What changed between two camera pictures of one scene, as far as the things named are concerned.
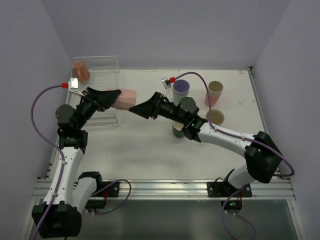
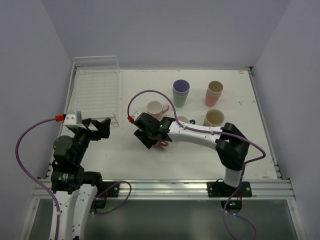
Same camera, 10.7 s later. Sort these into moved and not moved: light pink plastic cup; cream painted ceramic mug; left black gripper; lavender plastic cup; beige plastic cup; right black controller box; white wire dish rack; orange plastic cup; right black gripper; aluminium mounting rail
Moved: light pink plastic cup; left black gripper; orange plastic cup; right black gripper
Not moved: white wire dish rack; beige plastic cup; right black controller box; lavender plastic cup; aluminium mounting rail; cream painted ceramic mug
